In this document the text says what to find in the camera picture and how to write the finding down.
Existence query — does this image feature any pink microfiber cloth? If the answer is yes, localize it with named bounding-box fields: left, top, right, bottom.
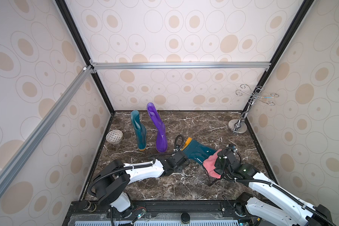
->
left=203, top=149, right=221, bottom=179

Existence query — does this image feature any teal rubber boot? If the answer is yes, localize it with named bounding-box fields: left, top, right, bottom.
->
left=131, top=110, right=147, bottom=151
left=181, top=137, right=216, bottom=165

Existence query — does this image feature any purple rubber boot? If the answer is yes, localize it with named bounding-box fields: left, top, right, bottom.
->
left=147, top=102, right=168, bottom=153

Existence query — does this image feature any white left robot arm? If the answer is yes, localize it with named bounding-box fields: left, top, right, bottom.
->
left=87, top=151, right=188, bottom=216

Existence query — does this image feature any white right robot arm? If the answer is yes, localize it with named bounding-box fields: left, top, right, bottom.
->
left=207, top=145, right=334, bottom=226

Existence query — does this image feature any chrome mug tree stand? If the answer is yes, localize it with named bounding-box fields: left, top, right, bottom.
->
left=228, top=84, right=279, bottom=134

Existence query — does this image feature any patterned black white bowl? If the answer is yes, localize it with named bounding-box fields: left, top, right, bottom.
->
left=105, top=129, right=123, bottom=145

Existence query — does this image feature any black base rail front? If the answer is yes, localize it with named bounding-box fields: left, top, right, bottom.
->
left=63, top=200, right=261, bottom=226

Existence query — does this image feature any horizontal aluminium rail back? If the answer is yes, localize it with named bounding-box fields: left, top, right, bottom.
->
left=93, top=61, right=271, bottom=70

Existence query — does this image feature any diagonal aluminium rail left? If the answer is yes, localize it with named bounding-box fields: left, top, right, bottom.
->
left=0, top=65, right=94, bottom=199

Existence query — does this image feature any black corner frame post left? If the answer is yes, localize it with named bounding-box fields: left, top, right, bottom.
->
left=54, top=0, right=115, bottom=115

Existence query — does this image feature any black corner frame post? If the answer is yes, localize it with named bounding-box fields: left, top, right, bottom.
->
left=54, top=0, right=115, bottom=115
left=242, top=0, right=315, bottom=113

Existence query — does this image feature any black corner frame post right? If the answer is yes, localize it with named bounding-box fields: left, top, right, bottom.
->
left=242, top=0, right=315, bottom=113

